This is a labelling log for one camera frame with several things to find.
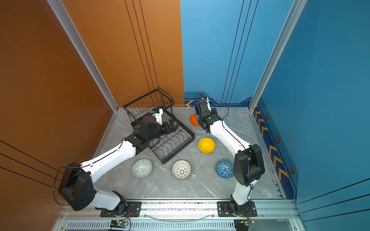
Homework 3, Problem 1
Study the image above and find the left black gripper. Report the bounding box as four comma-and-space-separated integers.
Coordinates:
147, 118, 180, 143

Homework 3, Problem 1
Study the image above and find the yellow plastic bowl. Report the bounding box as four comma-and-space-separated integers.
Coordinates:
198, 138, 216, 154

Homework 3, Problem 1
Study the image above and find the green patterned white bowl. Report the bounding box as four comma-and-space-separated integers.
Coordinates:
132, 159, 153, 179

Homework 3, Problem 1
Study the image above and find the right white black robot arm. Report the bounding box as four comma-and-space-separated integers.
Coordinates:
194, 97, 266, 217

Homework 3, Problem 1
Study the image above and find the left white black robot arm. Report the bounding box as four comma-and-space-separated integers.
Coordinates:
58, 114, 179, 216

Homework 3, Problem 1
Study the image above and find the orange plastic bowl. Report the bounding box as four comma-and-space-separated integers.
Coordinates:
189, 114, 199, 126

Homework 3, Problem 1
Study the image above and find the white red-dotted bowl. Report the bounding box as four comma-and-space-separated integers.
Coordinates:
172, 160, 191, 180

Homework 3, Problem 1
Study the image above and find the dark blue geometric bowl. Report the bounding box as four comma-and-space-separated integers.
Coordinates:
215, 159, 234, 179

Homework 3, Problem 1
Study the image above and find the right green circuit board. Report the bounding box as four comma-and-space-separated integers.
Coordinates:
241, 218, 255, 226

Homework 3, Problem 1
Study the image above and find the green circuit board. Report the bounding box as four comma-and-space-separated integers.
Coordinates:
109, 219, 130, 231
241, 218, 255, 226

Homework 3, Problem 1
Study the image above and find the left green circuit board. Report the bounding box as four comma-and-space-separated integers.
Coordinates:
109, 219, 130, 231

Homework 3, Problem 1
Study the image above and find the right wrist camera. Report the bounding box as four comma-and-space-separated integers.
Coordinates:
199, 96, 211, 112

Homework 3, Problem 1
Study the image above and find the black wire dish rack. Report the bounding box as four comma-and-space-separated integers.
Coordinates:
123, 88, 195, 164

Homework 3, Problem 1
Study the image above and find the aluminium front rail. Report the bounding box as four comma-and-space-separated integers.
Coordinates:
53, 199, 305, 231

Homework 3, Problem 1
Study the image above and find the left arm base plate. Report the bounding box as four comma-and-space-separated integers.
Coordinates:
100, 201, 142, 218

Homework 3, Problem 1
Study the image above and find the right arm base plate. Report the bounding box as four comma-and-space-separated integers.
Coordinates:
217, 200, 258, 217

